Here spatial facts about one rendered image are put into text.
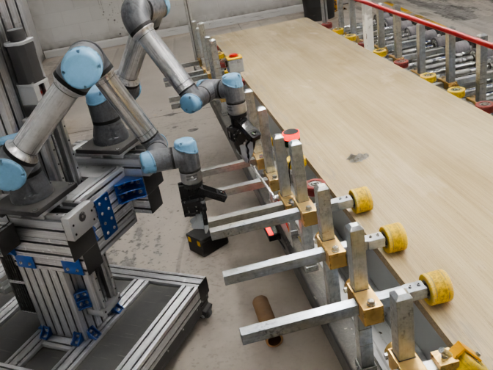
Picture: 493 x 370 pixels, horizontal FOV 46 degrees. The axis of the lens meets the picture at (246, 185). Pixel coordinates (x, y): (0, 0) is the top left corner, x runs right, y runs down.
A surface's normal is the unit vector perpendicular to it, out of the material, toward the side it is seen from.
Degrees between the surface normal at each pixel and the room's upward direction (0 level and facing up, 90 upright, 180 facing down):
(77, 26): 90
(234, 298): 0
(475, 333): 0
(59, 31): 90
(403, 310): 90
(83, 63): 85
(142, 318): 0
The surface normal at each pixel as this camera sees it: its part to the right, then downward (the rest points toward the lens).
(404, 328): 0.20, 0.41
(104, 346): -0.15, -0.88
